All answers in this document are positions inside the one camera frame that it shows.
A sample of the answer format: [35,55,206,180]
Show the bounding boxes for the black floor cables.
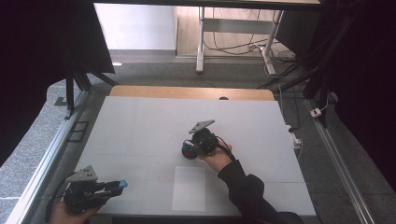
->
[203,7,297,64]

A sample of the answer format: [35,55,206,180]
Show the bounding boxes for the white table cover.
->
[76,95,318,217]

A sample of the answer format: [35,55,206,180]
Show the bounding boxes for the black metal stand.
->
[54,52,120,121]
[257,12,362,129]

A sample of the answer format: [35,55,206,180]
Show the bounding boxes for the white metal desk frame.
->
[195,6,285,76]

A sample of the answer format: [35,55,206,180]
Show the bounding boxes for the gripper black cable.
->
[215,135,237,162]
[44,172,76,223]

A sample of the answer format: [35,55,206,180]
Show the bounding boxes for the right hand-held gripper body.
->
[188,119,219,156]

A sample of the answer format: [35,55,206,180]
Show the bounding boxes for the aluminium rail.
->
[304,98,376,224]
[5,89,92,224]

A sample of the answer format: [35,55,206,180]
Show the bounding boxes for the wooden table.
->
[108,85,276,102]

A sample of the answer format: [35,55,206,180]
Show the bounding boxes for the person's left hand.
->
[49,200,101,224]

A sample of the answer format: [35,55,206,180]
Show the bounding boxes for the small white adapter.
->
[309,106,323,119]

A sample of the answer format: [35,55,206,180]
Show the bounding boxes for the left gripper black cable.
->
[44,172,76,223]

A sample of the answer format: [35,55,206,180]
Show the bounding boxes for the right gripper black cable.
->
[215,135,237,162]

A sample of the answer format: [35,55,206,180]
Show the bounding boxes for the black curtain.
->
[0,0,117,166]
[275,0,396,195]

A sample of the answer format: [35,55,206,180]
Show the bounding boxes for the white power strip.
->
[285,124,304,150]

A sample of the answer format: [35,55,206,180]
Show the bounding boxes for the white paper sheet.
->
[171,165,207,212]

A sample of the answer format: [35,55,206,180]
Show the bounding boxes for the person's right hand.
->
[198,140,233,174]

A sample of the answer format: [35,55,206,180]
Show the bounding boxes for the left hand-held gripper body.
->
[63,164,108,215]

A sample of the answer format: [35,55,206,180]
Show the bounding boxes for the round red ink pad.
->
[181,145,201,161]

